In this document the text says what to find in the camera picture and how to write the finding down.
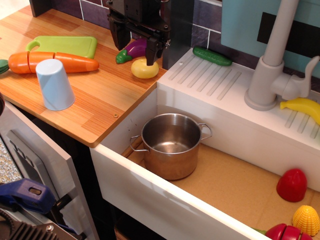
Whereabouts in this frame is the white toy sink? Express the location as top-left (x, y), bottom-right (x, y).
top-left (90, 51), bottom-right (320, 240)

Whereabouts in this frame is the yellow toy banana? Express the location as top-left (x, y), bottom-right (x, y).
top-left (279, 97), bottom-right (320, 125)

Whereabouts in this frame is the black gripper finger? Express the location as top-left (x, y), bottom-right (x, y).
top-left (145, 36), bottom-right (171, 66)
top-left (109, 17), bottom-right (131, 51)

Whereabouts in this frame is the white oven door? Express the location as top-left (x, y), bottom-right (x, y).
top-left (0, 101), bottom-right (99, 240)

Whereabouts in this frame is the yellow toy potato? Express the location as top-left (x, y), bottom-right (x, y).
top-left (131, 58), bottom-right (160, 79)

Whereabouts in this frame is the purple toy eggplant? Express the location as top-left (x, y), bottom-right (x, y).
top-left (115, 38), bottom-right (147, 64)

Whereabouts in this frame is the yellow toy corn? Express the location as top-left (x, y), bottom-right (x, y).
top-left (292, 205), bottom-right (320, 237)

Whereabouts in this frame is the green toy cucumber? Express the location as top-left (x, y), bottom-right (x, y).
top-left (192, 47), bottom-right (233, 67)

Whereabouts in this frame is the light blue plastic cup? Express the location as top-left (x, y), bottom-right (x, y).
top-left (35, 59), bottom-right (76, 111)

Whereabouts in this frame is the green plastic cutting board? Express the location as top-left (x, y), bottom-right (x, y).
top-left (25, 35), bottom-right (98, 59)

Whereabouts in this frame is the stainless steel pot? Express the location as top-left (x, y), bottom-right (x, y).
top-left (130, 113), bottom-right (213, 181)

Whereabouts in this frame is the red toy pepper half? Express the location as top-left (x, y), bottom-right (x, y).
top-left (276, 168), bottom-right (308, 203)

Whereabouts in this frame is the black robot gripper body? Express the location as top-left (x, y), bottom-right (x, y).
top-left (105, 0), bottom-right (171, 40)

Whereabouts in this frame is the blue clamp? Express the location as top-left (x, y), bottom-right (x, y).
top-left (0, 178), bottom-right (56, 214)

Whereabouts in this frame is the orange toy carrot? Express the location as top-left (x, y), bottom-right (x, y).
top-left (8, 51), bottom-right (100, 74)

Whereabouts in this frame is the grey toy faucet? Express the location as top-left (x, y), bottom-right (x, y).
top-left (244, 0), bottom-right (320, 111)

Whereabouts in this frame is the black post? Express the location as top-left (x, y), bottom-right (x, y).
top-left (161, 0), bottom-right (195, 70)

